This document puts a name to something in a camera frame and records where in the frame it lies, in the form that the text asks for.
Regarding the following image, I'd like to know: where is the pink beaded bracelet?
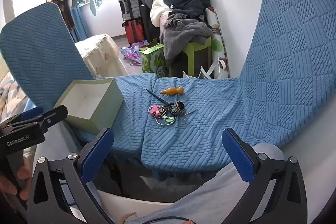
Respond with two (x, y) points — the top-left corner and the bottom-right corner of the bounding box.
(148, 105), (164, 115)

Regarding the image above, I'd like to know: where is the person's left hand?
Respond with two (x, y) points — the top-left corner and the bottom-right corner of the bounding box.
(0, 155), (34, 201)

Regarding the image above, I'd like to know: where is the red suitcase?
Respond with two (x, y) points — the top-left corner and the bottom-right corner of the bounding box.
(122, 19), (146, 46)

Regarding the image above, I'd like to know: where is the black patterned bracelet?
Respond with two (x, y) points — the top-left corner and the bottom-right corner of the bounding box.
(168, 101), (185, 115)

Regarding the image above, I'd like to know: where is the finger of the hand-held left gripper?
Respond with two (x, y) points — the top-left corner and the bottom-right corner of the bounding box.
(10, 106), (45, 125)
(37, 105), (69, 132)

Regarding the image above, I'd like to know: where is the colourful crumpled wrapping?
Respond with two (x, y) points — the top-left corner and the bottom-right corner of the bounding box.
(121, 42), (149, 65)

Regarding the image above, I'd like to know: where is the black suitcase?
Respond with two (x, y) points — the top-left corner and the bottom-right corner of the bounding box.
(139, 4), (159, 42)

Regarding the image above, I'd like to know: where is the dark blue jacket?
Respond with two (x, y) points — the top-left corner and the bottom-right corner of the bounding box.
(163, 0), (212, 18)

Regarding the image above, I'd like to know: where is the blue textured sofa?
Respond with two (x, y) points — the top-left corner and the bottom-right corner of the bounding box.
(0, 0), (336, 180)

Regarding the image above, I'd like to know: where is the printed folding board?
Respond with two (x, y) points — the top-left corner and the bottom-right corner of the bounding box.
(207, 7), (230, 79)

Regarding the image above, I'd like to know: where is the white paper bag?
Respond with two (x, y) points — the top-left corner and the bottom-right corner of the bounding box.
(182, 60), (227, 79)

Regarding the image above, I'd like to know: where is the green plastic stool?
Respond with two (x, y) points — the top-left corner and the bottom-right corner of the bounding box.
(168, 36), (213, 77)

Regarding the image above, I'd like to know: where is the white plastic container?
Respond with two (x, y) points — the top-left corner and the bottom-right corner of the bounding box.
(98, 187), (175, 215)

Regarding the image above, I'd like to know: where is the thin black hair stick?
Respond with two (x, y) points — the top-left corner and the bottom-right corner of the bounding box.
(146, 89), (171, 106)

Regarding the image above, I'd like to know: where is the pale green cardboard box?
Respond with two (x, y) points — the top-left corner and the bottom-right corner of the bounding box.
(54, 77), (124, 134)

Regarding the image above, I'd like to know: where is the grey suitcase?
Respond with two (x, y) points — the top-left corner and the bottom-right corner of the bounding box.
(118, 0), (143, 22)

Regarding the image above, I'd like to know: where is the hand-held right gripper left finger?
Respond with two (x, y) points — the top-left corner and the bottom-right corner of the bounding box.
(26, 127), (114, 224)

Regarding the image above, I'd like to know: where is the cream cloth covered cabinet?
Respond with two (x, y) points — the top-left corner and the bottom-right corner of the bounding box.
(75, 34), (128, 77)

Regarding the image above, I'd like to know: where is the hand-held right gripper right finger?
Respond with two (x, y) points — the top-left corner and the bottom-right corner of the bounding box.
(222, 127), (308, 224)

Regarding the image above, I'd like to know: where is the printed blanket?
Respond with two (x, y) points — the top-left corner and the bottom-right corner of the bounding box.
(0, 73), (29, 122)

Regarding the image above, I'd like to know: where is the green printed cardboard box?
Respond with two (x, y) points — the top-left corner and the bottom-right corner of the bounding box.
(139, 39), (168, 75)

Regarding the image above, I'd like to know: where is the orange gourd pendant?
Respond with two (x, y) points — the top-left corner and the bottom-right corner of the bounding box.
(160, 87), (184, 96)

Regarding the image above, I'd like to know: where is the white garment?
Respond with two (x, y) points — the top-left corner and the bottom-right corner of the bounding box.
(150, 0), (172, 28)

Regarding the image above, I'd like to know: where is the blue curtain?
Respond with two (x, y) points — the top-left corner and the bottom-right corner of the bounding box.
(70, 1), (88, 42)

